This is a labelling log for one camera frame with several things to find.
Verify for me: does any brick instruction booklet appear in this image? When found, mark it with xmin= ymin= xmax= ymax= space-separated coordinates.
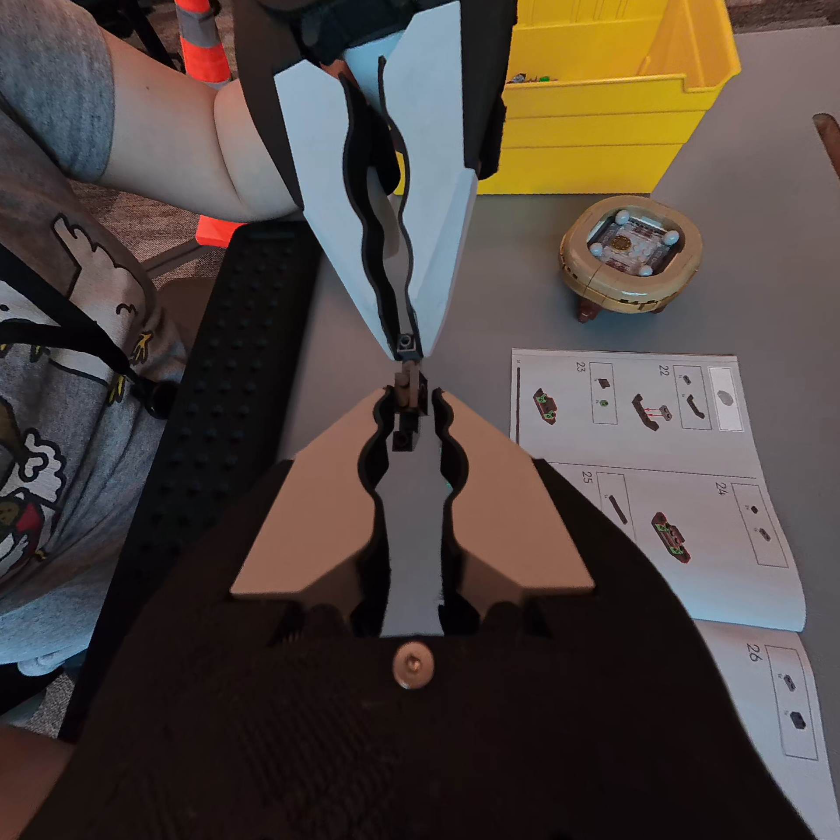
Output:
xmin=510 ymin=347 xmax=831 ymax=840

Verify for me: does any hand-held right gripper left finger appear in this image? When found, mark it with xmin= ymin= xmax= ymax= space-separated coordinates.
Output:
xmin=230 ymin=387 xmax=394 ymax=634

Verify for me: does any person's grey printed shirt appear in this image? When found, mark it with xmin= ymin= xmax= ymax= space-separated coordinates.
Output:
xmin=0 ymin=0 xmax=191 ymax=677

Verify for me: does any person's left forearm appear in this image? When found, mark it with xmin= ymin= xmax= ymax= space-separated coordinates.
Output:
xmin=97 ymin=26 xmax=309 ymax=224

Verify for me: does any small dark brick assembly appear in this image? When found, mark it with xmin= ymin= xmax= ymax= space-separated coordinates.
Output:
xmin=391 ymin=367 xmax=431 ymax=453

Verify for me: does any yellow plastic bin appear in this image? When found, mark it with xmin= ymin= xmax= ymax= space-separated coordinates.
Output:
xmin=475 ymin=0 xmax=741 ymax=195

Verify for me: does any tan round brick model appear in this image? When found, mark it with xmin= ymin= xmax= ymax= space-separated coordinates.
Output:
xmin=558 ymin=195 xmax=703 ymax=324

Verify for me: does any black lanyard strap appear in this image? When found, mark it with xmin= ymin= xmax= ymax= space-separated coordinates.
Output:
xmin=0 ymin=246 xmax=177 ymax=418

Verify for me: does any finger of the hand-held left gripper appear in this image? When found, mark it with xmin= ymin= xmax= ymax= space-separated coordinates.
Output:
xmin=271 ymin=46 xmax=404 ymax=362
xmin=381 ymin=0 xmax=480 ymax=361

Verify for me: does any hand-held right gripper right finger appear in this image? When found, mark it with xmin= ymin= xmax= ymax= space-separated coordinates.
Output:
xmin=433 ymin=389 xmax=596 ymax=632

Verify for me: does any brown rounded object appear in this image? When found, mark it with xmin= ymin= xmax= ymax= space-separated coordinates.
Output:
xmin=813 ymin=113 xmax=840 ymax=179

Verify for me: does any orange traffic cone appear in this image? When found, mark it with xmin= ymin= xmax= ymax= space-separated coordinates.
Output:
xmin=174 ymin=0 xmax=249 ymax=249

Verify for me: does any grey desk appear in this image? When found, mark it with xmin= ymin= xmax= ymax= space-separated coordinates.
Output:
xmin=278 ymin=29 xmax=840 ymax=840

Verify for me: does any person's right forearm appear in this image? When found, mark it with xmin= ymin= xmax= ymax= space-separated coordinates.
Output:
xmin=0 ymin=721 xmax=74 ymax=840

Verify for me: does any black studded baseplate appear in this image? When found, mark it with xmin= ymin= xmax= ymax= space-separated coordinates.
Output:
xmin=62 ymin=220 xmax=322 ymax=742

